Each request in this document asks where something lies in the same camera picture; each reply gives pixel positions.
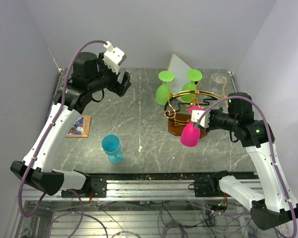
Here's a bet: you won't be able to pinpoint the clear glass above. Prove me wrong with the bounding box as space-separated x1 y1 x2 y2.
210 72 227 95

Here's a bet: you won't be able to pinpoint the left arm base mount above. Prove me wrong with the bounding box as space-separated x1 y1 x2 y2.
61 174 107 198

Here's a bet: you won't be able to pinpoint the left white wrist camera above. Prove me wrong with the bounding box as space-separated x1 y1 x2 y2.
103 41 127 75

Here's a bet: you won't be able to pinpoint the aluminium frame rail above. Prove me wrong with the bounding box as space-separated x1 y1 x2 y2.
16 178 280 202

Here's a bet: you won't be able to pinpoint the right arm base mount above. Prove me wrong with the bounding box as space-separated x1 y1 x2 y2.
188 171 233 197

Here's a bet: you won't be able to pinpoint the loose cables under table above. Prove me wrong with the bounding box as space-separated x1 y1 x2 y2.
47 198 264 238

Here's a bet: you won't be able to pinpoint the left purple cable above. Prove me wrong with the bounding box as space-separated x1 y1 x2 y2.
17 40 109 219

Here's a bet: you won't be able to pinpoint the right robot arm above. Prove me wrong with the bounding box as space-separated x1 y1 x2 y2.
197 93 298 237

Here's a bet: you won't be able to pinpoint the gold wire glass rack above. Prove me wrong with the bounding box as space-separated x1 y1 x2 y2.
164 83 227 136

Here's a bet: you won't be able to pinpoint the gold framed mirror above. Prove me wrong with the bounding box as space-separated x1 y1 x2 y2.
167 54 192 93

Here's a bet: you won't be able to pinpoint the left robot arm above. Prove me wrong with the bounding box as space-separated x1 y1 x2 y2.
10 48 131 197

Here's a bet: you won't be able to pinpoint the pink wine glass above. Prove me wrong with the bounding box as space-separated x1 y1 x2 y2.
180 106 205 148

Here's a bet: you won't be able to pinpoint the orange picture card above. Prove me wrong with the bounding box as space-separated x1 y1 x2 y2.
66 115 91 138

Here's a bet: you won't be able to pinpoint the green wine glass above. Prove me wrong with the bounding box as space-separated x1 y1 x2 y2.
155 70 175 105
181 69 203 102

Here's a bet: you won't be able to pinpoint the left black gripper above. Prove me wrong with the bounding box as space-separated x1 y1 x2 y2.
88 53 132 97

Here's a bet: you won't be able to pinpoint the blue wine glass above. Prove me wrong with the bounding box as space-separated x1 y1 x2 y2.
101 134 123 164

